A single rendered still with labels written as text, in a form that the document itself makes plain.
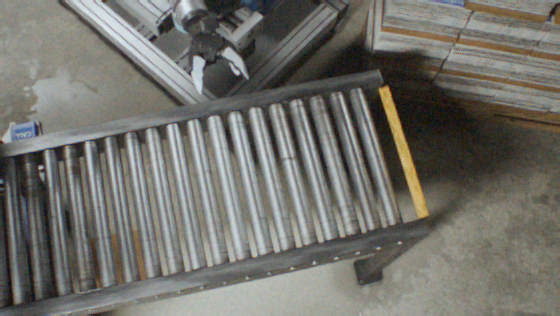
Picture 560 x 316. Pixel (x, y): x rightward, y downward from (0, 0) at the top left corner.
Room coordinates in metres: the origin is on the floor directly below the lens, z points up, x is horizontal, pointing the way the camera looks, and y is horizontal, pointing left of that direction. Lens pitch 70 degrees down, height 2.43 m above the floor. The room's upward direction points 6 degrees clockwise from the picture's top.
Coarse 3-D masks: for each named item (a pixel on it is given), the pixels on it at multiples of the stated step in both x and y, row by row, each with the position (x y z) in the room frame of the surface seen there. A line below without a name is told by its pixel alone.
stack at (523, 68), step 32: (384, 0) 1.33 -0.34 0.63; (416, 0) 1.20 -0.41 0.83; (448, 0) 1.22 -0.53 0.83; (384, 32) 1.21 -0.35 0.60; (448, 32) 1.20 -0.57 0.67; (480, 32) 1.20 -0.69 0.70; (512, 32) 1.20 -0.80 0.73; (544, 32) 1.20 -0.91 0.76; (384, 64) 1.21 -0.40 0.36; (448, 64) 1.20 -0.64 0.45; (480, 64) 1.19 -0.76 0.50; (512, 64) 1.19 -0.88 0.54; (544, 64) 1.19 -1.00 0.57; (416, 96) 1.21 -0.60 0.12; (480, 96) 1.19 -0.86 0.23; (512, 96) 1.19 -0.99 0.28; (544, 96) 1.18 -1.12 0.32; (544, 128) 1.18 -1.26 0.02
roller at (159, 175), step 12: (144, 132) 0.63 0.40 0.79; (156, 132) 0.63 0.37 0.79; (156, 144) 0.59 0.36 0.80; (156, 156) 0.56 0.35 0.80; (156, 168) 0.52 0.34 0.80; (156, 180) 0.48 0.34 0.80; (168, 180) 0.49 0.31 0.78; (156, 192) 0.45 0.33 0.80; (168, 192) 0.45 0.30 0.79; (156, 204) 0.41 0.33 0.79; (168, 204) 0.42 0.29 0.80; (168, 216) 0.38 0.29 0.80; (168, 228) 0.34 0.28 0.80; (168, 240) 0.31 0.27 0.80; (168, 252) 0.28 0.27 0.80; (180, 252) 0.28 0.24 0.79; (168, 264) 0.24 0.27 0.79; (180, 264) 0.25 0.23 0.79
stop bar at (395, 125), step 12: (384, 96) 0.83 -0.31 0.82; (396, 120) 0.75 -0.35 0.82; (396, 132) 0.71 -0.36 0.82; (396, 144) 0.68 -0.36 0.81; (408, 156) 0.64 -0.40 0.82; (408, 168) 0.60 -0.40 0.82; (408, 180) 0.57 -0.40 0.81; (420, 192) 0.53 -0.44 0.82; (420, 204) 0.49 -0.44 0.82; (420, 216) 0.46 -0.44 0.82
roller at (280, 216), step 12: (252, 108) 0.75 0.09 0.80; (252, 120) 0.71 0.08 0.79; (264, 120) 0.71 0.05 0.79; (252, 132) 0.68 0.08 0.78; (264, 132) 0.67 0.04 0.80; (264, 144) 0.63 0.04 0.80; (264, 156) 0.60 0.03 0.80; (264, 168) 0.56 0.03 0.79; (276, 168) 0.56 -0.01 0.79; (264, 180) 0.53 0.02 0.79; (276, 180) 0.53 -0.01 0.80; (276, 192) 0.49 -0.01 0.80; (276, 204) 0.45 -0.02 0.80; (276, 216) 0.42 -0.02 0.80; (288, 216) 0.42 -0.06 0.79; (276, 228) 0.38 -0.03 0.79; (288, 228) 0.39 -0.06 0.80; (288, 240) 0.35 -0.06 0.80
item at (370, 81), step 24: (360, 72) 0.91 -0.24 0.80; (240, 96) 0.78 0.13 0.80; (264, 96) 0.79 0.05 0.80; (288, 96) 0.80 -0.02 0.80; (312, 96) 0.81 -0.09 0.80; (120, 120) 0.66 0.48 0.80; (144, 120) 0.67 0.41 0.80; (168, 120) 0.67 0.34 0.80; (0, 144) 0.54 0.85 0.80; (24, 144) 0.54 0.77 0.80; (48, 144) 0.55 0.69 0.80; (72, 144) 0.57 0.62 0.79; (120, 144) 0.61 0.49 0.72; (0, 168) 0.48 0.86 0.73
